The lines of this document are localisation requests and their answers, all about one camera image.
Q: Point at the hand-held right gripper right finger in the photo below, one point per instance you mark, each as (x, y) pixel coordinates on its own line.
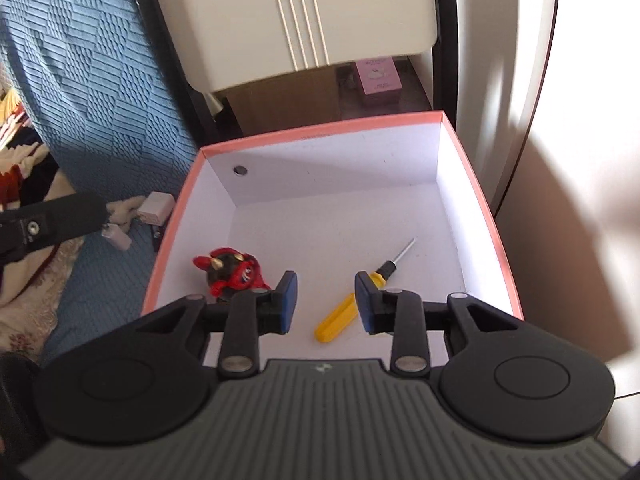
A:
(362, 306)

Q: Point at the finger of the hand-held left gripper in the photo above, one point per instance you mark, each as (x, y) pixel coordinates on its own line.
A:
(60, 217)

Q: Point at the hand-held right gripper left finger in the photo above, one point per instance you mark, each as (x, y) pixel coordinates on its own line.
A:
(289, 304)

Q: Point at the small white adapter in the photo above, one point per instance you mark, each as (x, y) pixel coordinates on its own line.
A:
(117, 237)

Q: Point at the red and black devil figurine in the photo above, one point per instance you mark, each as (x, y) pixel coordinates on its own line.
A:
(232, 270)

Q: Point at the pink-rimmed white cardboard box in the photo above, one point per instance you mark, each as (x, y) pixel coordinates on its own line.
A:
(340, 220)

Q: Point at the floral printed quilt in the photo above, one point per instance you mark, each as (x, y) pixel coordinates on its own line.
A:
(25, 280)

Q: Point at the blue textured blanket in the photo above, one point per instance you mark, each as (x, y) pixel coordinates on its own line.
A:
(90, 85)

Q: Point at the brown cardboard box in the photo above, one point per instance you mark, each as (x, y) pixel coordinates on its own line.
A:
(285, 102)

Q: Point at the small pink box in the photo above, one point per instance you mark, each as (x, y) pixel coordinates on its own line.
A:
(378, 82)

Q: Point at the cream striped furniture panel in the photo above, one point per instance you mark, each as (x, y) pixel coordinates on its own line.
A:
(300, 15)

